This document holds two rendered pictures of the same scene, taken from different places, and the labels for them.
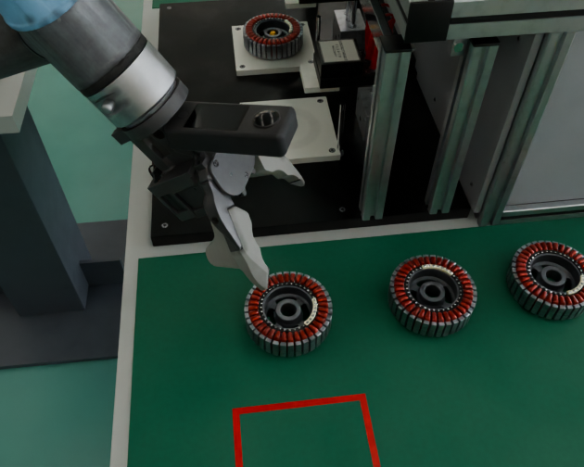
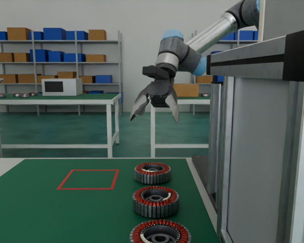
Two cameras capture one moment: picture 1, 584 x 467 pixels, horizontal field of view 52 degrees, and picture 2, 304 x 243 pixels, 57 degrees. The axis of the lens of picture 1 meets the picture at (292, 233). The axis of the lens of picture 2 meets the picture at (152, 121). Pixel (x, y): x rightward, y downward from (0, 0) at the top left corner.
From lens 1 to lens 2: 102 cm
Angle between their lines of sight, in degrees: 86
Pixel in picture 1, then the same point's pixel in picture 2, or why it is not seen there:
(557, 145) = (237, 183)
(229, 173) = (153, 88)
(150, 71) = (161, 56)
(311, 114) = not seen: hidden behind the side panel
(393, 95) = (214, 109)
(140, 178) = not seen: hidden behind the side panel
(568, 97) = (238, 136)
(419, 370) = (117, 201)
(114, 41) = (162, 48)
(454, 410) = (94, 206)
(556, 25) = (224, 70)
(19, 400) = not seen: outside the picture
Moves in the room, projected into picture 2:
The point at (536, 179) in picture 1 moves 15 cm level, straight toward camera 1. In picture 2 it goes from (234, 215) to (163, 193)
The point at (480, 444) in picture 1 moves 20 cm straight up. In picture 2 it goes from (75, 209) to (70, 128)
